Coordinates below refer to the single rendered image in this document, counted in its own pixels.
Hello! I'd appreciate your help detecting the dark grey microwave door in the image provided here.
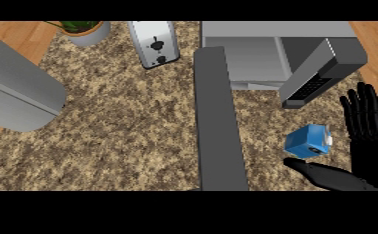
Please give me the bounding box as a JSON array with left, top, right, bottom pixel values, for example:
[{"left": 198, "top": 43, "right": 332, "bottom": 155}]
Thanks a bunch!
[{"left": 192, "top": 46, "right": 250, "bottom": 192}]

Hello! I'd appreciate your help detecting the silver toaster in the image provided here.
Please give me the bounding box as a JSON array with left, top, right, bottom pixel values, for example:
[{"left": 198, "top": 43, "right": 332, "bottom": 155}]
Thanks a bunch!
[{"left": 127, "top": 20, "right": 182, "bottom": 70}]

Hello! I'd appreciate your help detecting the large grey rounded appliance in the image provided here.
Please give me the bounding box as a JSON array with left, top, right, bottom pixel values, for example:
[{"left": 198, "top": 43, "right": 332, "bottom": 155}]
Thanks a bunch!
[{"left": 0, "top": 40, "right": 68, "bottom": 133}]

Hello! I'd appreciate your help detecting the potted green plant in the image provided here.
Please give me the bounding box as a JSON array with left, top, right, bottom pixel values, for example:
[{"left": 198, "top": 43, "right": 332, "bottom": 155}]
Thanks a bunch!
[{"left": 45, "top": 20, "right": 112, "bottom": 47}]

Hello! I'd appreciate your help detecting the grey microwave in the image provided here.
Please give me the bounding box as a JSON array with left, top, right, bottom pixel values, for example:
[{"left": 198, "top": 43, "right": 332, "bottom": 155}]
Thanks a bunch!
[{"left": 200, "top": 20, "right": 369, "bottom": 110}]

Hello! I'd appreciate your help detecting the blue milk carton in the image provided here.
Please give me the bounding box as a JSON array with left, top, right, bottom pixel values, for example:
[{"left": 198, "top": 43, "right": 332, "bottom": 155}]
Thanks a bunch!
[{"left": 284, "top": 123, "right": 334, "bottom": 160}]

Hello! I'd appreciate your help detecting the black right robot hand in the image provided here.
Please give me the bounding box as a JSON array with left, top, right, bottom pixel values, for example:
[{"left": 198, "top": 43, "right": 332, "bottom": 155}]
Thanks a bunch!
[{"left": 282, "top": 81, "right": 378, "bottom": 192}]

